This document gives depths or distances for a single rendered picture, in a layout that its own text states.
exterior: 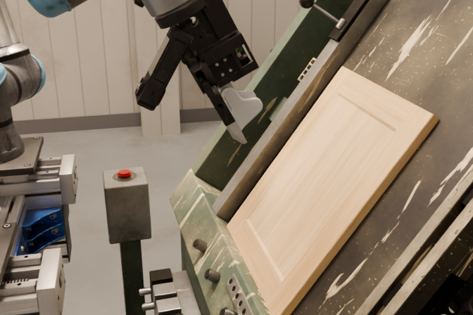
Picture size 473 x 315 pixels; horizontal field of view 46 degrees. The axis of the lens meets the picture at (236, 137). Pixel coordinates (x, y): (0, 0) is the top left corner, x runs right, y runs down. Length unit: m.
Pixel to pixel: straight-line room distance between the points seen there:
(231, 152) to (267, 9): 3.14
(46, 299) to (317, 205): 0.55
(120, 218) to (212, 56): 0.96
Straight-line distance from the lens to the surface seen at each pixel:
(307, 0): 1.40
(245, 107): 0.76
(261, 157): 1.40
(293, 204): 1.22
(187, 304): 1.41
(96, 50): 4.59
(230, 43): 0.71
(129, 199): 1.58
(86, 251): 3.06
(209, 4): 0.72
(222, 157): 1.64
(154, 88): 0.72
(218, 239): 1.35
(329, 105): 1.31
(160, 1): 0.70
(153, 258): 2.94
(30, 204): 1.56
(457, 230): 0.83
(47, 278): 1.11
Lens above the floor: 1.60
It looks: 21 degrees down
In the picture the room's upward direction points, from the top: straight up
